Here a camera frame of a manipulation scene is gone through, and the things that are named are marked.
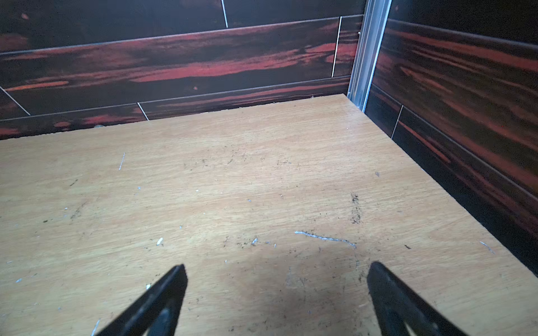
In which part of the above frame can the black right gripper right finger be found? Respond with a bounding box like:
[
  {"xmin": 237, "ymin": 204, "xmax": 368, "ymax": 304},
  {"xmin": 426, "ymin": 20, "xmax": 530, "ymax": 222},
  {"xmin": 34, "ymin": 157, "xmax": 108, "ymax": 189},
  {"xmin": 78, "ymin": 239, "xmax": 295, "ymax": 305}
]
[{"xmin": 367, "ymin": 261, "xmax": 465, "ymax": 335}]

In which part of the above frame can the aluminium corner post right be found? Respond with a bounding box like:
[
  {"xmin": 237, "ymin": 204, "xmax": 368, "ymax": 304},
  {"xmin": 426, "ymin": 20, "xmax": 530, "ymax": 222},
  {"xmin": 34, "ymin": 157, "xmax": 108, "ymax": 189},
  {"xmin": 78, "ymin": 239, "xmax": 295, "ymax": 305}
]
[{"xmin": 347, "ymin": 0, "xmax": 392, "ymax": 112}]

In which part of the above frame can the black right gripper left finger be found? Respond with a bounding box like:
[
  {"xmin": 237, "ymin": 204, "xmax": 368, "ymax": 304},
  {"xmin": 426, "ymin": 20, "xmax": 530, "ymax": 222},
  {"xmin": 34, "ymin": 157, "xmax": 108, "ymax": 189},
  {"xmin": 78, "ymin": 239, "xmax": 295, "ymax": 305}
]
[{"xmin": 99, "ymin": 265, "xmax": 188, "ymax": 336}]

